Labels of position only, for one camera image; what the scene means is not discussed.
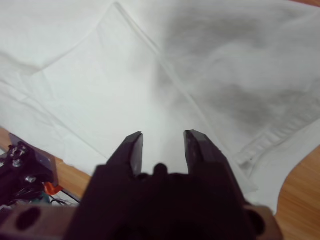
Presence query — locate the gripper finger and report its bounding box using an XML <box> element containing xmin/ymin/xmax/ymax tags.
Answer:
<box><xmin>183</xmin><ymin>129</ymin><xmax>235</xmax><ymax>176</ymax></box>
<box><xmin>105</xmin><ymin>130</ymin><xmax>145</xmax><ymax>176</ymax></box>

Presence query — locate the white t-shirt with small print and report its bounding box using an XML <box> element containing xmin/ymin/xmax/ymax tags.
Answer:
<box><xmin>0</xmin><ymin>0</ymin><xmax>320</xmax><ymax>216</ymax></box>

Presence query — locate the black clamp block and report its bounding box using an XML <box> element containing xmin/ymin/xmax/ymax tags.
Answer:
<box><xmin>0</xmin><ymin>141</ymin><xmax>55</xmax><ymax>208</ymax></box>

